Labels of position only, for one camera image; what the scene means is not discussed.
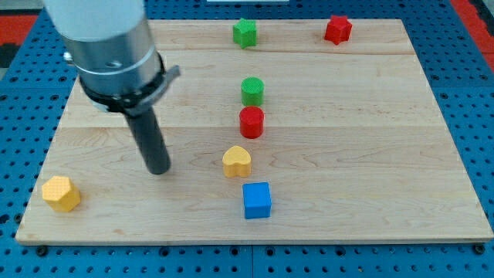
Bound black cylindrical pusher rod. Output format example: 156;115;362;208
125;108;171;175

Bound red star block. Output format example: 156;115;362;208
324;15;353;45

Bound black pusher mount clamp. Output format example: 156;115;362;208
63;52;181;116

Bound green star block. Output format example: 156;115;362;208
232;19;257;49

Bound red cylinder block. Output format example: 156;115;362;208
239;106;265;139

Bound blue cube block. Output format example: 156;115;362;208
242;182;272;219

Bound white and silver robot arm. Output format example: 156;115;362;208
43;0;180;175

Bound wooden board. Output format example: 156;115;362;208
15;19;493;246

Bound yellow heart block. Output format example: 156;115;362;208
222;145;252;178

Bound yellow hexagon block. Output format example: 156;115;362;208
42;176;81;212

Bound green cylinder block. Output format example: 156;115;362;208
241;76;265;107

